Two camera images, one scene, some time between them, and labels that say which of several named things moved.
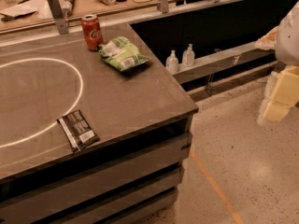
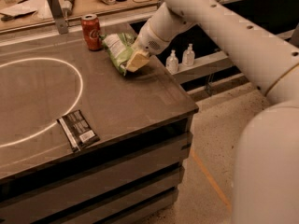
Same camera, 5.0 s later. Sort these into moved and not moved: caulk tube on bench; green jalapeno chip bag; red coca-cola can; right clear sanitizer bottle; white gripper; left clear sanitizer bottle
Moved: green jalapeno chip bag; white gripper
Not moved: left clear sanitizer bottle; right clear sanitizer bottle; caulk tube on bench; red coca-cola can
